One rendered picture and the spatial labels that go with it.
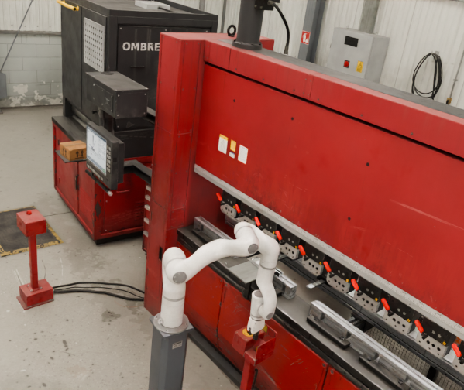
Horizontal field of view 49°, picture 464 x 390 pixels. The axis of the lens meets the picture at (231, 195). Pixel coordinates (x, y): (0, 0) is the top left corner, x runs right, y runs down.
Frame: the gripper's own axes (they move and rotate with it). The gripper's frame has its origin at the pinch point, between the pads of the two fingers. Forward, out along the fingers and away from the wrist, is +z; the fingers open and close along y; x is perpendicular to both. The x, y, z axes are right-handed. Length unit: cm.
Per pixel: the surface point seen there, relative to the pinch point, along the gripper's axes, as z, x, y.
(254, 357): 13.8, 2.8, 1.9
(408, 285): -57, 62, -41
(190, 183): -37, -121, -44
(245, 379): 39.5, -4.5, 0.2
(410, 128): -132, 40, -47
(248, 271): -13.5, -35.4, -25.9
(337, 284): -33, 22, -40
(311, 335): -0.3, 20.2, -26.8
